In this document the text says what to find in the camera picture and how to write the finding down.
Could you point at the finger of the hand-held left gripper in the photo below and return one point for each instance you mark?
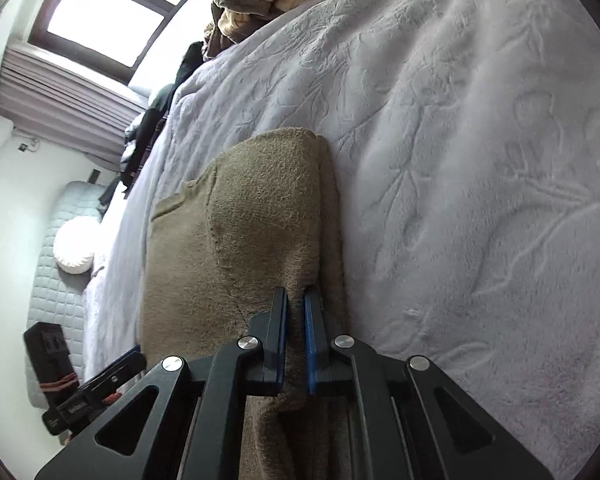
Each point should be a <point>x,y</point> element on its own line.
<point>117,372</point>

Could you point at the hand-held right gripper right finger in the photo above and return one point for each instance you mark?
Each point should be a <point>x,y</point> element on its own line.
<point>310,350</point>

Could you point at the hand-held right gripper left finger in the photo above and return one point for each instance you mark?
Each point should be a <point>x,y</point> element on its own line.
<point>281,350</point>

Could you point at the brown towel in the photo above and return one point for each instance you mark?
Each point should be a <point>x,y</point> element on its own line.
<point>260,210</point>

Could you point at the grey quilted mattress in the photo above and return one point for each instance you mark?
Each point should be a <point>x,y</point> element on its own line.
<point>55,305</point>

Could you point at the round white pillow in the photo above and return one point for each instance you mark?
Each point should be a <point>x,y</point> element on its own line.
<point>75,247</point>

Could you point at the black jacket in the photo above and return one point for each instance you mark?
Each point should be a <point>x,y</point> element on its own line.
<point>140,135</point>

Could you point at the white embossed blanket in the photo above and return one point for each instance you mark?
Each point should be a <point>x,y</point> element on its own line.
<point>455,160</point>

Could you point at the grey pleated curtain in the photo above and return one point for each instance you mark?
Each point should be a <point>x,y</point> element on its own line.
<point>70,100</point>

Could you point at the brown crumpled garment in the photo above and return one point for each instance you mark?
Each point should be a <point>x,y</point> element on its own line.
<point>245,2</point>

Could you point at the dark framed window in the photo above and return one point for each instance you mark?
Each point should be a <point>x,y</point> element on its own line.
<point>105,20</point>

